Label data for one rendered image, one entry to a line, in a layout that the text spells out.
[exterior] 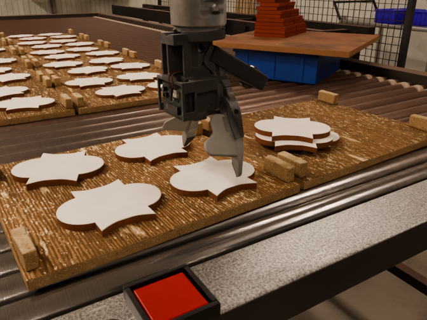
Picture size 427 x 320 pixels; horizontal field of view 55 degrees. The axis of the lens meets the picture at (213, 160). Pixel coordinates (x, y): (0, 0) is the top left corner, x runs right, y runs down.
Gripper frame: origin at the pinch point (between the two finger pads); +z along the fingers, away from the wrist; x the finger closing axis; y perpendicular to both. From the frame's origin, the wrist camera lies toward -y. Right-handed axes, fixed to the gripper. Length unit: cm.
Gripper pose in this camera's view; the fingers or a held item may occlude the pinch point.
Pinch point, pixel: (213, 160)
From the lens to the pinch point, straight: 65.0
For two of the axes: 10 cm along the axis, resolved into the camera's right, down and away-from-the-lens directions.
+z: 0.1, 9.2, 4.0
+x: 5.7, 3.2, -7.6
